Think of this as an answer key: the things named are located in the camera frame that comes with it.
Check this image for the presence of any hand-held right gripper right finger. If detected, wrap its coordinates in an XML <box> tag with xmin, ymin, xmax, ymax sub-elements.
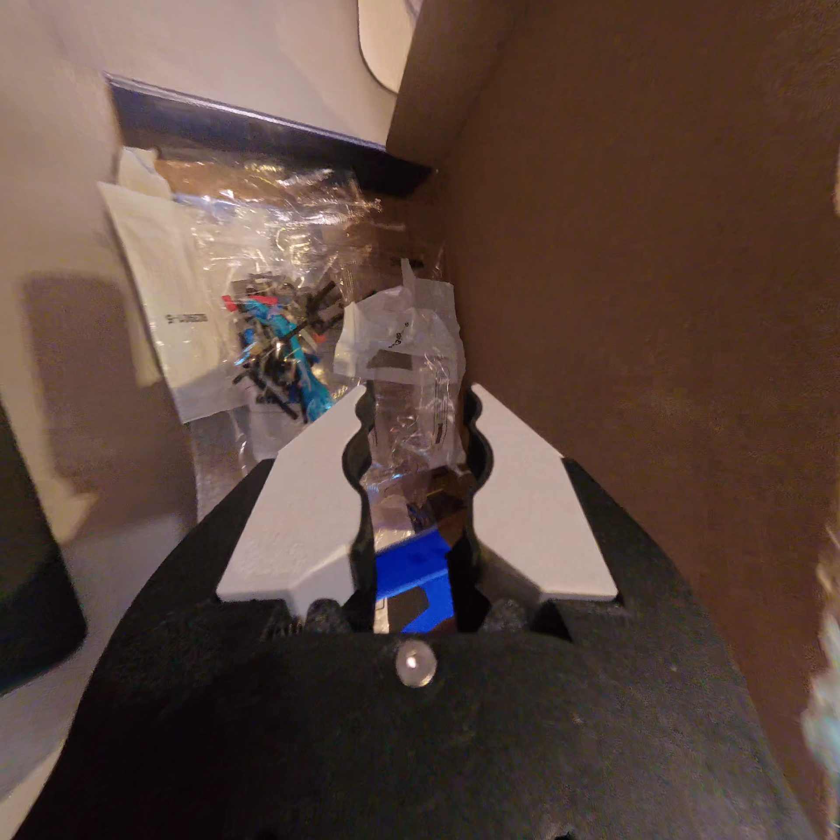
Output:
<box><xmin>459</xmin><ymin>382</ymin><xmax>621</xmax><ymax>634</ymax></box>

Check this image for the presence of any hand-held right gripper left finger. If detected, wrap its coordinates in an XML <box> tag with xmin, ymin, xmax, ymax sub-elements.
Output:
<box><xmin>215</xmin><ymin>382</ymin><xmax>378</xmax><ymax>634</ymax></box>

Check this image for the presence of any small clear parts bag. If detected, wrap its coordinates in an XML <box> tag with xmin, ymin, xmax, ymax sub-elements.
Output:
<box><xmin>333</xmin><ymin>259</ymin><xmax>468</xmax><ymax>490</ymax></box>

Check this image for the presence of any blue toy set box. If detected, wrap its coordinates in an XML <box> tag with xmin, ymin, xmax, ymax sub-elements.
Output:
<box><xmin>0</xmin><ymin>0</ymin><xmax>840</xmax><ymax>840</ymax></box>

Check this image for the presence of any pile of plastic parts bags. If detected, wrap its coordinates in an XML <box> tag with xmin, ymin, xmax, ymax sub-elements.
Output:
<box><xmin>97</xmin><ymin>147</ymin><xmax>395</xmax><ymax>487</ymax></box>

